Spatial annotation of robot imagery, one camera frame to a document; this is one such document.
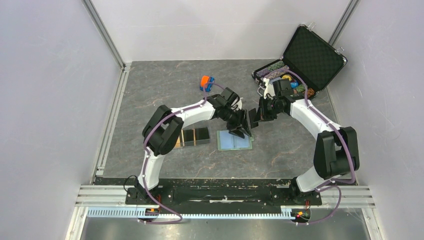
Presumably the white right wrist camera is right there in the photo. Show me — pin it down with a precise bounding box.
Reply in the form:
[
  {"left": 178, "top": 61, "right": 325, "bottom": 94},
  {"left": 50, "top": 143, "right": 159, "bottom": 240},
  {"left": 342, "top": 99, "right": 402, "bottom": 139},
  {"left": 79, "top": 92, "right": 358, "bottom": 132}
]
[{"left": 257, "top": 78, "right": 275, "bottom": 99}]

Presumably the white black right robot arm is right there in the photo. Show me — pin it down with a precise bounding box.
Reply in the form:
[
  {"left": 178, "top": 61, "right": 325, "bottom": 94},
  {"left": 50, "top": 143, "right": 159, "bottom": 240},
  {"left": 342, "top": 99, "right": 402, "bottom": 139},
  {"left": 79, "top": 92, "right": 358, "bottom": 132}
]
[{"left": 249, "top": 78, "right": 360, "bottom": 204}]

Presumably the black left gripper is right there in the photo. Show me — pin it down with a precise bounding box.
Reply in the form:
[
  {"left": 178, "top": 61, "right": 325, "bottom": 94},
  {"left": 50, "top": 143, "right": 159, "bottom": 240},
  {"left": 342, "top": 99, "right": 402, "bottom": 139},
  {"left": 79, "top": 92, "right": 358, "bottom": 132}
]
[{"left": 221, "top": 106, "right": 251, "bottom": 140}]

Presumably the clear tray with cards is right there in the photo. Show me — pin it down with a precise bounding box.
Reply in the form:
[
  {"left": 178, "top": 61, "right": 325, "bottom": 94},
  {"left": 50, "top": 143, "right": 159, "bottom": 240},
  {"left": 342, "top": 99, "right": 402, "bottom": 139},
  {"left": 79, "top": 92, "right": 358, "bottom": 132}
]
[{"left": 174, "top": 127, "right": 211, "bottom": 149}]

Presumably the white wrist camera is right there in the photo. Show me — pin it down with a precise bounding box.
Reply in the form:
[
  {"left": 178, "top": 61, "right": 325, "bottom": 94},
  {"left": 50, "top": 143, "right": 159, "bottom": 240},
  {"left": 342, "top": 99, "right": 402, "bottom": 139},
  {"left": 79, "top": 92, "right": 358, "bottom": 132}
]
[
  {"left": 231, "top": 97, "right": 243, "bottom": 111},
  {"left": 257, "top": 78, "right": 275, "bottom": 99}
]

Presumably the green card holder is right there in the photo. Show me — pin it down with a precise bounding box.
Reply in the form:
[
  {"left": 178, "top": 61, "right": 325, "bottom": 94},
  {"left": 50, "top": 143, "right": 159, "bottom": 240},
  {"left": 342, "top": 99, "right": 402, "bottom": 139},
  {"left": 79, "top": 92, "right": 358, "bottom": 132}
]
[{"left": 217, "top": 130, "right": 254, "bottom": 151}]

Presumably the blue orange card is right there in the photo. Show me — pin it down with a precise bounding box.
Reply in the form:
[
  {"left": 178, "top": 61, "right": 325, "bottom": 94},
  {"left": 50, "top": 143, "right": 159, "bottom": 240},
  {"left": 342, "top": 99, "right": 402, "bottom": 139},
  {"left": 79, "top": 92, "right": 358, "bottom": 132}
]
[{"left": 199, "top": 75, "right": 215, "bottom": 93}]

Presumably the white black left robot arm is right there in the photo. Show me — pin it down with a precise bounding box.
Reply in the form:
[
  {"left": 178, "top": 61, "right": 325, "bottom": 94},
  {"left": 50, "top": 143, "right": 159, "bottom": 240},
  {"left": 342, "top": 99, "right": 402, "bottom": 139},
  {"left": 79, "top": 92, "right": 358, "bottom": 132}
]
[{"left": 137, "top": 87, "right": 252, "bottom": 204}]

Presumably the black poker chip case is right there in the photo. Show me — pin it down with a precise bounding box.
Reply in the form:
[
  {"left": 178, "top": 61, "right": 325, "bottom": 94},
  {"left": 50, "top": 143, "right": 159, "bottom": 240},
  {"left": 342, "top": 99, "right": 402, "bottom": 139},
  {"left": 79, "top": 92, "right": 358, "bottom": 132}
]
[{"left": 251, "top": 24, "right": 348, "bottom": 100}]

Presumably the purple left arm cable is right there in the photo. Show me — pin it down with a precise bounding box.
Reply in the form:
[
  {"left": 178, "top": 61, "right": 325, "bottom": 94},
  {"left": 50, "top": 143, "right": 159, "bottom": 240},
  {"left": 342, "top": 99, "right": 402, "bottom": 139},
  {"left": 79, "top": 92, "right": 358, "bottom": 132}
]
[{"left": 141, "top": 82, "right": 226, "bottom": 225}]

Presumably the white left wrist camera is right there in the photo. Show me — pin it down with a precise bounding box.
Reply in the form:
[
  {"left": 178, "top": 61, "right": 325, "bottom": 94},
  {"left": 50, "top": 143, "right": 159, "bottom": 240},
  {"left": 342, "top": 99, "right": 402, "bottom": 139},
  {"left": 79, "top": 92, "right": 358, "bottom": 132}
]
[{"left": 231, "top": 97, "right": 243, "bottom": 111}]

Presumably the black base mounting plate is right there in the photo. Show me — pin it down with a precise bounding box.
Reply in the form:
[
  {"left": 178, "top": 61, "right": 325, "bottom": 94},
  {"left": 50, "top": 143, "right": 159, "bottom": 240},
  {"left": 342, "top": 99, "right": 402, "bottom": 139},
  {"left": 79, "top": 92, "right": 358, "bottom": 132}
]
[{"left": 123, "top": 178, "right": 323, "bottom": 215}]

